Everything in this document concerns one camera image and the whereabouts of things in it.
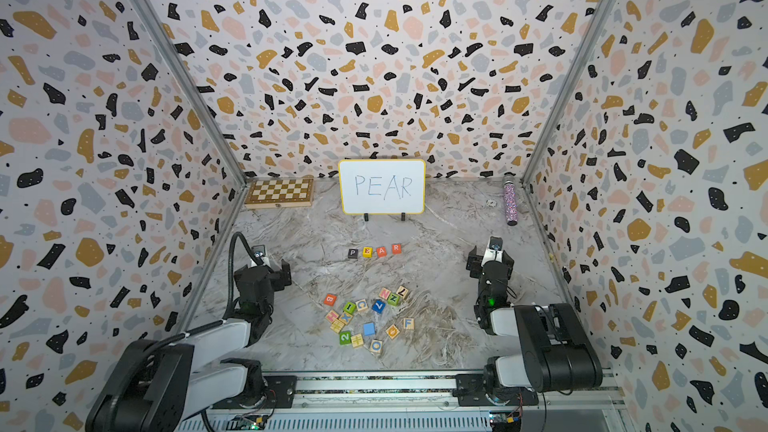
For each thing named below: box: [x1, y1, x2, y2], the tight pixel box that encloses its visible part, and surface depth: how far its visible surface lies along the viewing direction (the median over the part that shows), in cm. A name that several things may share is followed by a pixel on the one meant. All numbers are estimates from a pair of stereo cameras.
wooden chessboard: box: [244, 178, 314, 208], surface depth 116 cm
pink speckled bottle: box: [503, 172, 518, 226], surface depth 115 cm
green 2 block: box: [340, 331, 352, 345], surface depth 83 cm
